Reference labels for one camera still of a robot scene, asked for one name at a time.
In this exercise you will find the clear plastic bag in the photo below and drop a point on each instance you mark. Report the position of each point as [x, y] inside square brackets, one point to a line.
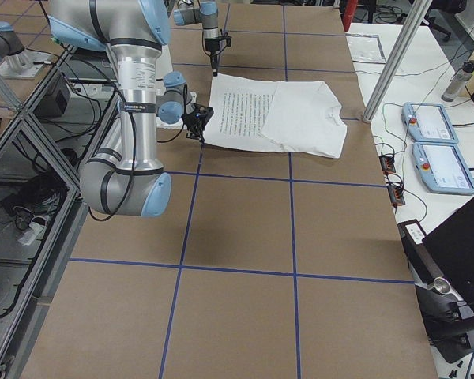
[366, 48]

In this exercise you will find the far teach pendant tablet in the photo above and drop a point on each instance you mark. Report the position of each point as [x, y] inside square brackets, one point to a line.
[428, 122]

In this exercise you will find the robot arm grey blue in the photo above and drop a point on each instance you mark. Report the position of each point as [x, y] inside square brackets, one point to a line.
[205, 13]
[124, 177]

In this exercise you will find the near teach pendant tablet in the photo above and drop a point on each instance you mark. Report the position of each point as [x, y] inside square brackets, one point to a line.
[442, 168]

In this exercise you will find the grey aluminium frame post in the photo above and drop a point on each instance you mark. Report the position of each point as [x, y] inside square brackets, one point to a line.
[400, 47]

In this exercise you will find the black laptop computer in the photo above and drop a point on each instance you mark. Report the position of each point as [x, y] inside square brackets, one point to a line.
[447, 251]

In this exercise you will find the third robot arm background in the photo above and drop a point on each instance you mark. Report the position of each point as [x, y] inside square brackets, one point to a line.
[16, 61]

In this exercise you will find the white long-sleeve printed shirt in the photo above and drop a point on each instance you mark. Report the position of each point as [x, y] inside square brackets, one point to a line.
[275, 116]

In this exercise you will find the black camera stand device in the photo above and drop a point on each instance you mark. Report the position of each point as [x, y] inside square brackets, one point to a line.
[447, 318]

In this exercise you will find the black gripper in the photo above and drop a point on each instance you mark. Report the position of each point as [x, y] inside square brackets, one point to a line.
[192, 121]
[211, 46]

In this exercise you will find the aluminium frame side rack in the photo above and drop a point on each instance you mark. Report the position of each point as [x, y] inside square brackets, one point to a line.
[42, 150]

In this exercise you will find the black orange connector box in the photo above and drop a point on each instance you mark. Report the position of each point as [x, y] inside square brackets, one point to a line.
[387, 163]
[396, 195]

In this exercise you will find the grey water bottle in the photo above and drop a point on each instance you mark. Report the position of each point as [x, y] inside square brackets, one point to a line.
[458, 81]

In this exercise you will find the teach pendant tablet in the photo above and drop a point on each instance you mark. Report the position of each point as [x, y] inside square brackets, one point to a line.
[442, 168]
[428, 122]

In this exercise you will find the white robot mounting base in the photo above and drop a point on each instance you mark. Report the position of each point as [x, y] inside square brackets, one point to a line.
[173, 97]

